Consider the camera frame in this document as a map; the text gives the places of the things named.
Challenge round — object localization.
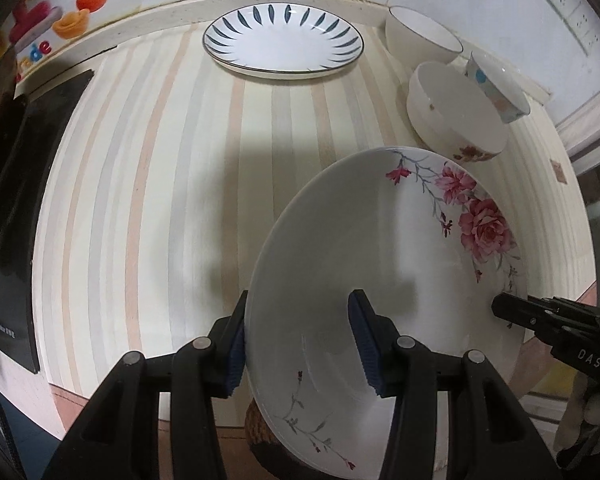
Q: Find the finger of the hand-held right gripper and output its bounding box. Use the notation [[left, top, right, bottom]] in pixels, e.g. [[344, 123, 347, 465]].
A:
[[491, 293, 563, 333]]

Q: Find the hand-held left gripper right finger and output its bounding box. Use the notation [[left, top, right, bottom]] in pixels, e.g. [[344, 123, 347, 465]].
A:
[[347, 289, 564, 480]]

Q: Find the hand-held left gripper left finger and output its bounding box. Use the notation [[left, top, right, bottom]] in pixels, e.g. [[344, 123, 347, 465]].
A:
[[40, 290, 249, 480]]

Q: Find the white plate with pink flowers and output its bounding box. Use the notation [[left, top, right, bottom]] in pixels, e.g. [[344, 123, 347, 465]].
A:
[[244, 146, 527, 473]]

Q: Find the white bowl with floral print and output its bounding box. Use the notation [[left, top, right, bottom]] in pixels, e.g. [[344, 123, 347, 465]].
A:
[[406, 61, 510, 163]]

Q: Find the white bowl with blue dots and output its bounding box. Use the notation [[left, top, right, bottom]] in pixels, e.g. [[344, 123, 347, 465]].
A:
[[464, 51, 532, 125]]

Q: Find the white bowl with dark rim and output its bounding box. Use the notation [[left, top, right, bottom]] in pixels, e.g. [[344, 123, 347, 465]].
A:
[[385, 5, 464, 68]]

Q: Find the white plate with blue leaves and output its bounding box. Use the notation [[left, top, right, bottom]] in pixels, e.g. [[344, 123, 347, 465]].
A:
[[202, 3, 366, 79]]

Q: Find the person's right hand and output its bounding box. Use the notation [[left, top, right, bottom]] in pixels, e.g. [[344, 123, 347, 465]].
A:
[[554, 375, 600, 467]]

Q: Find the woven basket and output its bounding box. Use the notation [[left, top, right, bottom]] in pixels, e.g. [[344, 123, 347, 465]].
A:
[[245, 400, 302, 480]]

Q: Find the striped tablecloth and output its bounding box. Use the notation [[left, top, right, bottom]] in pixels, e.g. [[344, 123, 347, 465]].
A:
[[30, 7, 599, 431]]

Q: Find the black induction cooker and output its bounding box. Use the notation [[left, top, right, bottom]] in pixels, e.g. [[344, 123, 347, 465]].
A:
[[0, 70, 95, 375]]

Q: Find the colourful printed packet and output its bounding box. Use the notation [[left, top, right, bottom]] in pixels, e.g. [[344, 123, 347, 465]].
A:
[[0, 0, 109, 86]]

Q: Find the white wall socket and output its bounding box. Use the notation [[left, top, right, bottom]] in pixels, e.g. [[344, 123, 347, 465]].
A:
[[544, 0, 600, 57]]

